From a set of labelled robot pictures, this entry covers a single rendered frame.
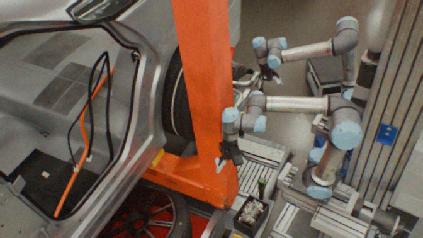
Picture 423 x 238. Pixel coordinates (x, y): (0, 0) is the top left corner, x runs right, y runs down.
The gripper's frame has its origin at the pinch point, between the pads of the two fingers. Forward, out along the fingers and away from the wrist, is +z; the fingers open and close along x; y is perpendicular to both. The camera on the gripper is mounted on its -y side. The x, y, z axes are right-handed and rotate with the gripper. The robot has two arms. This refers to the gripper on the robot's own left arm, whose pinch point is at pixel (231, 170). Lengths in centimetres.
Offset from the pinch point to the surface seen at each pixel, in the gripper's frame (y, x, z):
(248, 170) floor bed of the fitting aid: 77, -51, 97
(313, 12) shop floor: 259, -226, 63
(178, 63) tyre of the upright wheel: 84, -1, -15
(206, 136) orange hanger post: 16.9, 6.2, -10.1
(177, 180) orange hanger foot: 41, 18, 42
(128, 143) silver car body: 48, 42, 8
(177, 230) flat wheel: 20, 27, 61
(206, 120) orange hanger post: 15.1, 6.9, -22.4
